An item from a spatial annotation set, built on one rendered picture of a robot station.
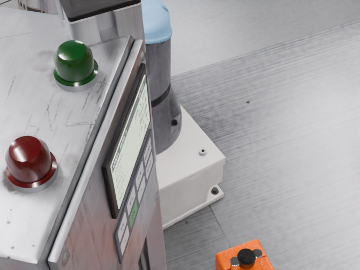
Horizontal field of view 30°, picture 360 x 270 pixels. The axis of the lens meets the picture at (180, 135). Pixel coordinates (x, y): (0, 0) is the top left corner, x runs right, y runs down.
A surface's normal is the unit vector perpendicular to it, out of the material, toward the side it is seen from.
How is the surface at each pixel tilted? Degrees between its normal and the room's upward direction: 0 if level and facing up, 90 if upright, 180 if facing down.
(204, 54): 0
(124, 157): 90
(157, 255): 90
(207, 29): 0
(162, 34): 88
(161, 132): 71
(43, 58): 0
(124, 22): 90
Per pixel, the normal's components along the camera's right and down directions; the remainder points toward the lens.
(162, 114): 0.72, 0.27
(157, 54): 0.76, 0.47
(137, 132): 0.97, 0.17
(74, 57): 0.08, -0.43
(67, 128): -0.03, -0.62
